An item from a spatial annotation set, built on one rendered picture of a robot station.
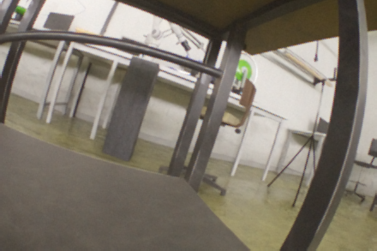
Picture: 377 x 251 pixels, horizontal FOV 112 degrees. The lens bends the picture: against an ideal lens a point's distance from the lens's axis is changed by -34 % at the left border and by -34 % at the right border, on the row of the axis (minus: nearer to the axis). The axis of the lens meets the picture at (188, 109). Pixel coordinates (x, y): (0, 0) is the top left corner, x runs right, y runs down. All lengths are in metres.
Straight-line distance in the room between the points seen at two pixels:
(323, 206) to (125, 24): 3.04
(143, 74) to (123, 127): 0.46
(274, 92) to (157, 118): 2.22
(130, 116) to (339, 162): 1.47
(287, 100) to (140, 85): 3.09
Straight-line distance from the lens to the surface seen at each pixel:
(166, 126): 2.90
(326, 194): 0.33
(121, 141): 1.62
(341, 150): 0.33
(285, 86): 4.01
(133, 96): 1.58
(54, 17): 3.13
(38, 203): 0.38
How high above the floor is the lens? 0.50
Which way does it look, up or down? 3 degrees up
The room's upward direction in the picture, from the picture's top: 18 degrees clockwise
